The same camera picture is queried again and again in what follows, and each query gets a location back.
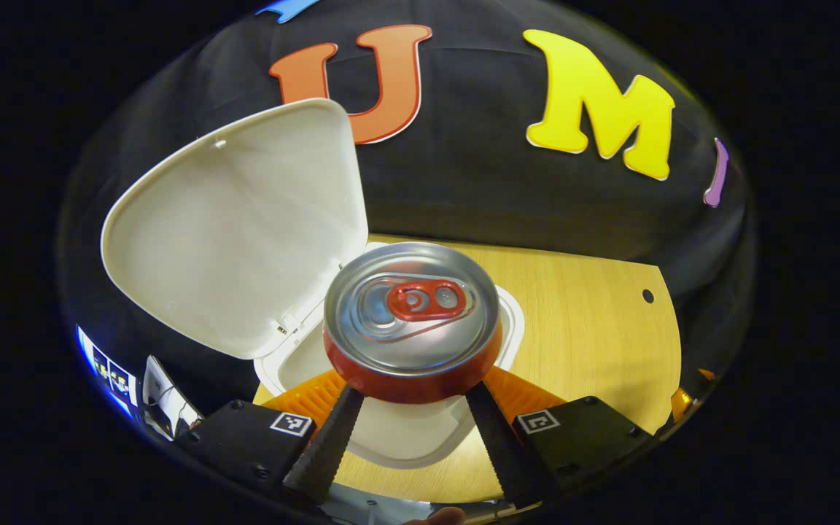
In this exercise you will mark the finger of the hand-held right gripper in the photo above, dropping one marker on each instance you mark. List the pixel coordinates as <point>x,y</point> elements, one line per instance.
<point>682,405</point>
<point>706,375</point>

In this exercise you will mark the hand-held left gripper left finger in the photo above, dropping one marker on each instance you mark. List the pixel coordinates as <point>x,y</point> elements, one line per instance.
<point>325,452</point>

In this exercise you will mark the red pop can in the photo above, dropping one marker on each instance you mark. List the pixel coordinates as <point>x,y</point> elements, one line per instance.
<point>413,321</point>

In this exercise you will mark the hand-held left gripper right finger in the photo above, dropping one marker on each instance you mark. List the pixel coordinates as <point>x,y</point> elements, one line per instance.
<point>496,445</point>

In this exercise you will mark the wooden desktop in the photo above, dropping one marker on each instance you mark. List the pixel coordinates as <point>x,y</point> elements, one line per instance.
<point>580,328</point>

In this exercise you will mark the black backdrop cloth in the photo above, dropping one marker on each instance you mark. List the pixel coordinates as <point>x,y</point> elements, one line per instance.
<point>464,182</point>

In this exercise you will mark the white desktop garbage bin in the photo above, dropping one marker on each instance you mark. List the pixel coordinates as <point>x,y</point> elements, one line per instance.
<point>230,233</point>

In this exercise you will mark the white office desk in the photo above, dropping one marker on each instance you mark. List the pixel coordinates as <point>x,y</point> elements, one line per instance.
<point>168,401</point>

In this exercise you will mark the computer monitor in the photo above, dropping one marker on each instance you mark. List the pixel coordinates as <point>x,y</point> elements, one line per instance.
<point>110,372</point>

